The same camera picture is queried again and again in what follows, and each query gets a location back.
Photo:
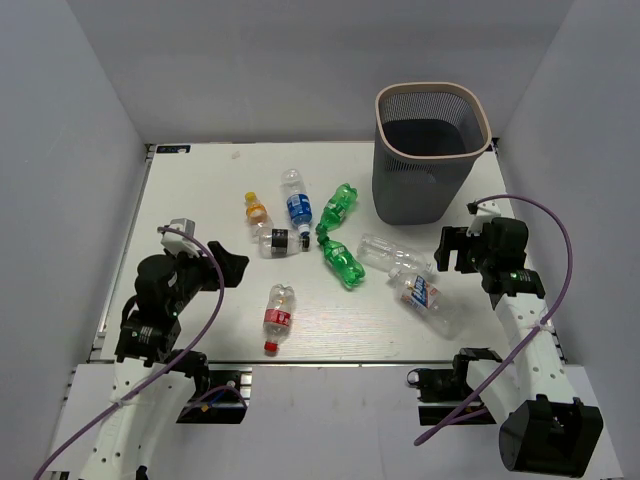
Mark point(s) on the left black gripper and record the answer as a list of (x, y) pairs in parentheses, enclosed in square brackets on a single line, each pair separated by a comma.
[(232, 266)]

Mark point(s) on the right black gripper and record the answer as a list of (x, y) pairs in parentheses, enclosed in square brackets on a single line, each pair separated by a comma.
[(451, 241)]

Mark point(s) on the white cap labelled bottle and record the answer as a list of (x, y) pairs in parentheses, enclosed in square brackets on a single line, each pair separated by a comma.
[(419, 294)]

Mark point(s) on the red label red cap bottle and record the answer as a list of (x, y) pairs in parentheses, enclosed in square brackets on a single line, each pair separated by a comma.
[(278, 317)]

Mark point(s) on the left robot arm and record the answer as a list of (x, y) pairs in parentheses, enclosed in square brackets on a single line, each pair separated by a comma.
[(154, 380)]

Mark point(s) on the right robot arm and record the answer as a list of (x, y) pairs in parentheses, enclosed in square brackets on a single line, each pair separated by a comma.
[(545, 428)]

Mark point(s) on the grey mesh waste bin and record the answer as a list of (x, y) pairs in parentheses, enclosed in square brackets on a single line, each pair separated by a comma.
[(428, 135)]

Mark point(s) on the black label clear bottle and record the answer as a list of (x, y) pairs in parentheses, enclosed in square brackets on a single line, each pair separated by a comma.
[(279, 243)]

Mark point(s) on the orange cap small bottle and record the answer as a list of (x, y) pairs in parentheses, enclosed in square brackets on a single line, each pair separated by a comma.
[(257, 216)]

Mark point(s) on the clear unlabelled plastic bottle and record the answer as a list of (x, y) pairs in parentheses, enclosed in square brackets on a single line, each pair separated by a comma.
[(386, 255)]

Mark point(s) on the blue label clear bottle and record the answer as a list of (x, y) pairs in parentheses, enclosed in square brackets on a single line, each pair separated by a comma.
[(297, 201)]

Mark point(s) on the lower green plastic bottle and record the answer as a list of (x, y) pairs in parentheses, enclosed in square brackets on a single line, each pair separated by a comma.
[(345, 266)]

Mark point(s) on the green plastic bottle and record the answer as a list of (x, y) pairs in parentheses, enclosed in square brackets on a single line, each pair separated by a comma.
[(345, 266), (336, 208)]

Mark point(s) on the upper green plastic bottle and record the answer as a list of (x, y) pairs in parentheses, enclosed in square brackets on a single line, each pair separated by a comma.
[(336, 208)]

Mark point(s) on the blue corner label sticker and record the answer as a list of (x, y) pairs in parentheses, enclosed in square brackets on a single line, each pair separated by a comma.
[(173, 149)]

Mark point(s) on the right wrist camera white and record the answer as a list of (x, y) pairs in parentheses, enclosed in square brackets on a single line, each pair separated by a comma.
[(482, 213)]

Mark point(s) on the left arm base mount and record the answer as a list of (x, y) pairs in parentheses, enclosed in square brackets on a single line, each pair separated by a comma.
[(225, 400)]

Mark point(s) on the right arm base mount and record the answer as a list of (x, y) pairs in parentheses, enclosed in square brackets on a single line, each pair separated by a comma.
[(439, 391)]

